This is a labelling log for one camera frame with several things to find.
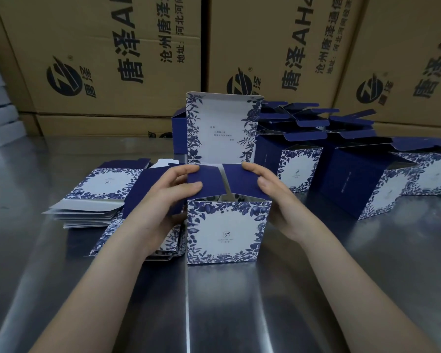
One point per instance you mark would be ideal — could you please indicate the person's right hand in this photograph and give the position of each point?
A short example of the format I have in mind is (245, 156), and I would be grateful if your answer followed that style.
(286, 211)

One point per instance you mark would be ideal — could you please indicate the stack of white trays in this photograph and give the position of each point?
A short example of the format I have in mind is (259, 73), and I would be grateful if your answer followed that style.
(0, 113)

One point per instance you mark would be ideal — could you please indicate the person's left thumb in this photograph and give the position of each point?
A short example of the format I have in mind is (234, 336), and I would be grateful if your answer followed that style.
(189, 189)

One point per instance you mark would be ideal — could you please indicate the blue floral gift box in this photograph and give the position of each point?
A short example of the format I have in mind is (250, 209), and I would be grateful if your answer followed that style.
(224, 231)

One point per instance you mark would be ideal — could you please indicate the wall of brown cardboard cartons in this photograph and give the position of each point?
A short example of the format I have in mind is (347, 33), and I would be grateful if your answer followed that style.
(95, 40)

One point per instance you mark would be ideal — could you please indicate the person's right forearm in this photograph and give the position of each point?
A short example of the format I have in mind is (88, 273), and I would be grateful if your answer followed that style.
(349, 290)

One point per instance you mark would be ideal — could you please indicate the group of assembled blue boxes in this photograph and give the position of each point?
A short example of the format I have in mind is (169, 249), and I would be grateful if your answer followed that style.
(297, 165)

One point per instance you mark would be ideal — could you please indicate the person's right thumb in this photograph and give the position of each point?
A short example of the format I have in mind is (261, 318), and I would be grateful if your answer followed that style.
(268, 187)

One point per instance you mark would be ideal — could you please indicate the person's left forearm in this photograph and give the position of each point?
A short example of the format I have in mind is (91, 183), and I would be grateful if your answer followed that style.
(103, 290)

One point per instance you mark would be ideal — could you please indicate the person's left hand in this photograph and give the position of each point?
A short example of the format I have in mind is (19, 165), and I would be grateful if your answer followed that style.
(154, 205)

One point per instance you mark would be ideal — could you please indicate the stack of flat floral cartons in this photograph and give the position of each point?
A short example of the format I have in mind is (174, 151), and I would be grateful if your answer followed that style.
(172, 244)
(103, 187)

